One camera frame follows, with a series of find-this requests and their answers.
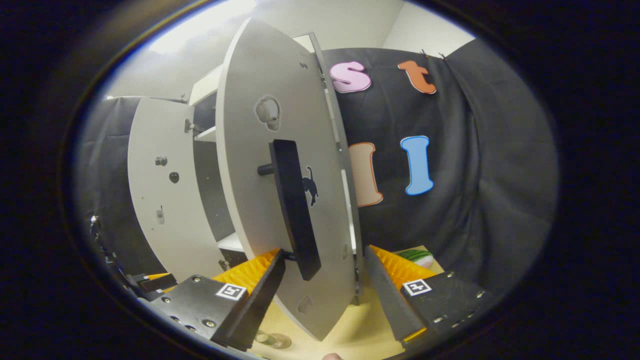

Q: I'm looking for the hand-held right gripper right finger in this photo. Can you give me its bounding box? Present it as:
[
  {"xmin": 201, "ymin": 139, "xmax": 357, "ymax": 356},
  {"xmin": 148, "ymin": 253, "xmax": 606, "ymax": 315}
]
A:
[{"xmin": 364, "ymin": 245, "xmax": 496, "ymax": 351}]

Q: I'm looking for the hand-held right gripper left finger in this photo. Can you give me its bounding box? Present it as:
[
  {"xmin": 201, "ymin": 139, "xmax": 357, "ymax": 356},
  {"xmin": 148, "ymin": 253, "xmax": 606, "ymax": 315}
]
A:
[{"xmin": 150, "ymin": 248, "xmax": 287, "ymax": 352}]

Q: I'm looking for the round brown coaster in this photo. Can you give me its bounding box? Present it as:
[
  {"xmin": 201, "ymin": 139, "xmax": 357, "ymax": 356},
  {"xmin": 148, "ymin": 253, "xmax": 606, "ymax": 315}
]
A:
[{"xmin": 255, "ymin": 330, "xmax": 293, "ymax": 350}]

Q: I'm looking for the black door handle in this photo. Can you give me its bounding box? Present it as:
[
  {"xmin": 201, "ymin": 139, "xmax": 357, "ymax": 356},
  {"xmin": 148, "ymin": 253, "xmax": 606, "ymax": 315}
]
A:
[{"xmin": 257, "ymin": 139, "xmax": 322, "ymax": 282}]

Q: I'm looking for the white cabinet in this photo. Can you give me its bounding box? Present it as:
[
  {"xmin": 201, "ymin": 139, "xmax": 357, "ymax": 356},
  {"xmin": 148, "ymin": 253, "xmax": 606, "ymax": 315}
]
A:
[{"xmin": 187, "ymin": 32, "xmax": 363, "ymax": 306}]

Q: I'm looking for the white door black cat sticker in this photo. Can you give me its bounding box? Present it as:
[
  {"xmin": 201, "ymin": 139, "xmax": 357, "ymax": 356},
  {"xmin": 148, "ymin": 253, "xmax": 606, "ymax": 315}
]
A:
[{"xmin": 215, "ymin": 17, "xmax": 363, "ymax": 342}]

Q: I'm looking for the green striped white object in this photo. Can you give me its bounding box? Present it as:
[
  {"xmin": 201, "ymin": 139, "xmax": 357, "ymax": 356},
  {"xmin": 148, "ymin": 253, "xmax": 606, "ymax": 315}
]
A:
[{"xmin": 395, "ymin": 248, "xmax": 435, "ymax": 271}]

